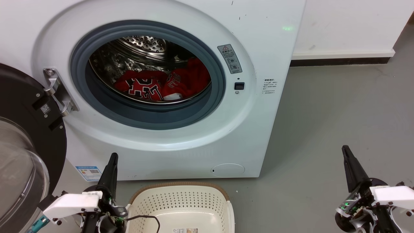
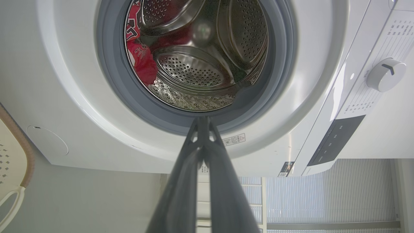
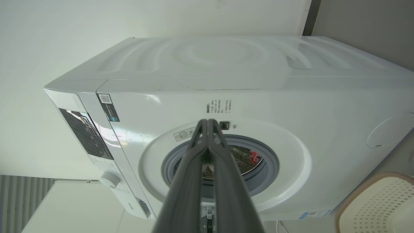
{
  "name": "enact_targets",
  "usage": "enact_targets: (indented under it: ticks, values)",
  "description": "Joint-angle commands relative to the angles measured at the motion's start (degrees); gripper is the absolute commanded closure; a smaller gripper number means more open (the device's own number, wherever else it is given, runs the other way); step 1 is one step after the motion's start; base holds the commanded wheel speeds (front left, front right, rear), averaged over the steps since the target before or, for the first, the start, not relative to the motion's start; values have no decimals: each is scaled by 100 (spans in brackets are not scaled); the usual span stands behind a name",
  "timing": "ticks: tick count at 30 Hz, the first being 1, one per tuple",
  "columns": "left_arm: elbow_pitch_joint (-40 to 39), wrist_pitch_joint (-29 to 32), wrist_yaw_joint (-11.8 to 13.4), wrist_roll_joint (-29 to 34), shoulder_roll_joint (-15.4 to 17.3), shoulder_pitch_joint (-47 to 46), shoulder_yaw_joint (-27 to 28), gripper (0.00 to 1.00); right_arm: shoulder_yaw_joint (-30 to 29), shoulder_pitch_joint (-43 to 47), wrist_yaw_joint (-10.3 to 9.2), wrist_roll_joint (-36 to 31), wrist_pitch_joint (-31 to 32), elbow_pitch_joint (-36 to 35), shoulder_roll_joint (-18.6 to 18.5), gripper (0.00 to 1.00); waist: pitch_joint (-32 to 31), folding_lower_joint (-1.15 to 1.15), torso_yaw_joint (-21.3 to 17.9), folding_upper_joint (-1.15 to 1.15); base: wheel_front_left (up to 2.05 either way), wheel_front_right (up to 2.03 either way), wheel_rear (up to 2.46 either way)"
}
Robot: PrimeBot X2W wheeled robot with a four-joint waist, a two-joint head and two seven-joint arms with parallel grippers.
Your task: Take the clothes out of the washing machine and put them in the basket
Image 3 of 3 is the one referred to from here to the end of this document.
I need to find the white front-load washing machine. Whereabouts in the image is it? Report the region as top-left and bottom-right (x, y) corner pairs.
(44, 36), (414, 221)

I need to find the red garment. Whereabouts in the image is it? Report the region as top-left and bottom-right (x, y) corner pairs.
(249, 151), (263, 165)

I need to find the grey ribbed radiator panel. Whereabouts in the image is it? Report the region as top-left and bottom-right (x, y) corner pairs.
(0, 175), (55, 233)

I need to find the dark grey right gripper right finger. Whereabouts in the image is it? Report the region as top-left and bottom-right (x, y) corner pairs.
(207, 119), (266, 233)

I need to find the cream perforated laundry basket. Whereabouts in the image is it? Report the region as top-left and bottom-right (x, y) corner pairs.
(334, 172), (414, 233)

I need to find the white cabinet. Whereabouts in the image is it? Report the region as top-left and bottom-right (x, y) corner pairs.
(21, 180), (156, 233)

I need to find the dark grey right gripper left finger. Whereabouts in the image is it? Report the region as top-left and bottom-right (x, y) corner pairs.
(152, 119), (210, 233)

